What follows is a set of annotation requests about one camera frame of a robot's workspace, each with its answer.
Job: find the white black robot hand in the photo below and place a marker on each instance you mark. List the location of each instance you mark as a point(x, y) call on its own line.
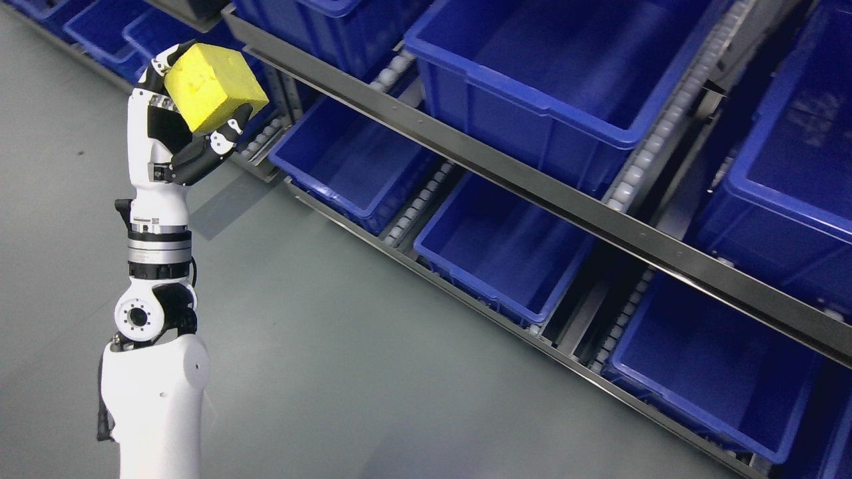
point(165, 157)

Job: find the yellow foam block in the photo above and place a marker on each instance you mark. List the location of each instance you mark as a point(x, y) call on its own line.
point(208, 83)

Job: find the white robot forearm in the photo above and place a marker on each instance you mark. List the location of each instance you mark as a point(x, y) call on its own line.
point(154, 369)

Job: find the blue bin lower middle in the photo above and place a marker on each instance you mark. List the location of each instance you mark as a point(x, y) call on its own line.
point(360, 168)

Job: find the blue bin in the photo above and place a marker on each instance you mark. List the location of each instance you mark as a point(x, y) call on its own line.
point(569, 88)
point(782, 211)
point(723, 375)
point(504, 251)
point(126, 35)
point(360, 168)
point(354, 36)

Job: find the blue bin upper middle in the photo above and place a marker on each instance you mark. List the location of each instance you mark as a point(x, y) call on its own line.
point(569, 88)

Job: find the blue bin lower left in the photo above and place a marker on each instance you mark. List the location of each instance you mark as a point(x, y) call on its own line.
point(126, 35)

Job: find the blue bin lower right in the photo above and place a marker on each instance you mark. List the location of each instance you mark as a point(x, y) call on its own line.
point(504, 251)

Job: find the blue bin far right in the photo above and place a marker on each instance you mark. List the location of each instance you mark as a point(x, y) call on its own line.
point(782, 211)

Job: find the blue bin bottom right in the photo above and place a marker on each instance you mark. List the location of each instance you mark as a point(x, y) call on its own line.
point(723, 375)

